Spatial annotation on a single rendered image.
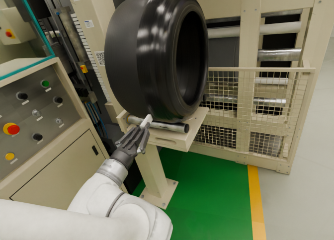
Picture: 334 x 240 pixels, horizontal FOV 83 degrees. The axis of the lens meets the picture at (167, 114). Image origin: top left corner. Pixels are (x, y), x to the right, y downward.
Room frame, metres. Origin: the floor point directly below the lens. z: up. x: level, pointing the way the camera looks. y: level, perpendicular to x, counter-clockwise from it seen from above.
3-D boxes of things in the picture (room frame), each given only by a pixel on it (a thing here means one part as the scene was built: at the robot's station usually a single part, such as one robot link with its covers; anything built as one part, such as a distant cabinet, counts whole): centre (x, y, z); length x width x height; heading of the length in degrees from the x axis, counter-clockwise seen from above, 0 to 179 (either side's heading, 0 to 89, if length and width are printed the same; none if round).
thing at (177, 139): (0.78, 0.07, 0.84); 0.36 x 0.09 x 0.06; 56
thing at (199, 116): (0.89, -0.01, 0.80); 0.37 x 0.36 x 0.02; 146
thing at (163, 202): (1.02, 0.22, 0.01); 0.27 x 0.27 x 0.02; 56
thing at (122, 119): (0.99, 0.14, 0.90); 0.40 x 0.03 x 0.10; 146
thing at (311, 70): (1.04, -0.38, 0.65); 0.90 x 0.02 x 0.70; 56
